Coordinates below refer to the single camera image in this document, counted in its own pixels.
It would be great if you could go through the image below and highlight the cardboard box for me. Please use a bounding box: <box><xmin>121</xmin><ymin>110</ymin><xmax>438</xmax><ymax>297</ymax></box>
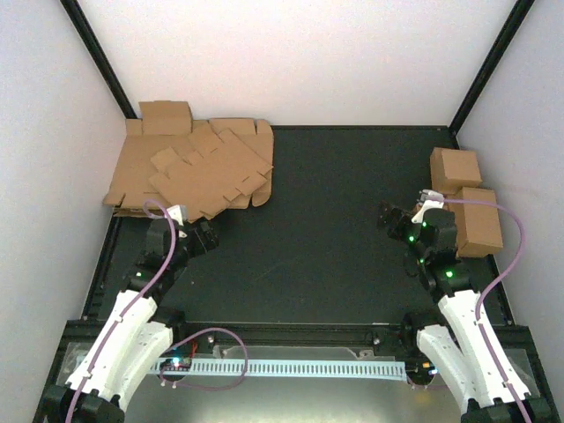
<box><xmin>149</xmin><ymin>124</ymin><xmax>272</xmax><ymax>222</ymax></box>
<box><xmin>449</xmin><ymin>203</ymin><xmax>503</xmax><ymax>258</ymax></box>
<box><xmin>430</xmin><ymin>147</ymin><xmax>482</xmax><ymax>195</ymax></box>

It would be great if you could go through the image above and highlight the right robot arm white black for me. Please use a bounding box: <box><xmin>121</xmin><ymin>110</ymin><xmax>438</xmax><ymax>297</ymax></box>
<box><xmin>377</xmin><ymin>192</ymin><xmax>552</xmax><ymax>422</ymax></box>

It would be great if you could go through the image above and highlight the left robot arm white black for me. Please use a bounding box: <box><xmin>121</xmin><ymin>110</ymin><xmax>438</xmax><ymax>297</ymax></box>
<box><xmin>41</xmin><ymin>219</ymin><xmax>219</xmax><ymax>422</ymax></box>

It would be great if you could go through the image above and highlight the stack of flat cardboard blanks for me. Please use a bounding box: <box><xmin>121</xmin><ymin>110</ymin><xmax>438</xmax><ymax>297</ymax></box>
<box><xmin>104</xmin><ymin>100</ymin><xmax>274</xmax><ymax>216</ymax></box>

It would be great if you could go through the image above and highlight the left controller board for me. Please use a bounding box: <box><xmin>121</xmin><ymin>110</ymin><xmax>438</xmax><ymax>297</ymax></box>
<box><xmin>160</xmin><ymin>357</ymin><xmax>192</xmax><ymax>372</ymax></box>

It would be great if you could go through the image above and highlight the controller board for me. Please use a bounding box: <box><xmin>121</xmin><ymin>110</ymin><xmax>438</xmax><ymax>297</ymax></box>
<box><xmin>160</xmin><ymin>357</ymin><xmax>192</xmax><ymax>372</ymax></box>
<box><xmin>405</xmin><ymin>358</ymin><xmax>438</xmax><ymax>378</ymax></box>

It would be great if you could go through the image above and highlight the right controller board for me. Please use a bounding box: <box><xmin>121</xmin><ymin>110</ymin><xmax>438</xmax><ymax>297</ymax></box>
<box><xmin>405</xmin><ymin>358</ymin><xmax>438</xmax><ymax>378</ymax></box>

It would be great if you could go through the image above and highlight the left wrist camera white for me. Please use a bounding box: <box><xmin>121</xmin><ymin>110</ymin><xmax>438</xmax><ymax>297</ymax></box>
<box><xmin>167</xmin><ymin>204</ymin><xmax>188</xmax><ymax>226</ymax></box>

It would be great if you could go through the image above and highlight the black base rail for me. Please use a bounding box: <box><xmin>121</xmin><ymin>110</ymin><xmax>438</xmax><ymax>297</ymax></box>
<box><xmin>56</xmin><ymin>320</ymin><xmax>536</xmax><ymax>358</ymax></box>

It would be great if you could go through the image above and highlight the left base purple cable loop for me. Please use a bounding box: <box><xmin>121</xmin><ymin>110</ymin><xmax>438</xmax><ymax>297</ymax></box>
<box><xmin>158</xmin><ymin>326</ymin><xmax>249</xmax><ymax>392</ymax></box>

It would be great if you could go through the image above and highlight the white slotted cable duct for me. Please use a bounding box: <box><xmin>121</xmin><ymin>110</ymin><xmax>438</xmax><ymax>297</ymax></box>
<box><xmin>147</xmin><ymin>357</ymin><xmax>407</xmax><ymax>382</ymax></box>

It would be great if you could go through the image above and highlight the right black frame post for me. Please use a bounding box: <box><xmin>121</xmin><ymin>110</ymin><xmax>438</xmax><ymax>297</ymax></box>
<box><xmin>449</xmin><ymin>0</ymin><xmax>535</xmax><ymax>136</ymax></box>

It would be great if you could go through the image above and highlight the black frame post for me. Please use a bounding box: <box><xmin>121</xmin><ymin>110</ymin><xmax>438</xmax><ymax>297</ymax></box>
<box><xmin>60</xmin><ymin>0</ymin><xmax>137</xmax><ymax>119</ymax></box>
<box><xmin>449</xmin><ymin>0</ymin><xmax>535</xmax><ymax>136</ymax></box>

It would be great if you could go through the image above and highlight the left black frame post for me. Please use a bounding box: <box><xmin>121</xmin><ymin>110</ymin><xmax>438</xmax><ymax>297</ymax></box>
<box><xmin>60</xmin><ymin>0</ymin><xmax>137</xmax><ymax>119</ymax></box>

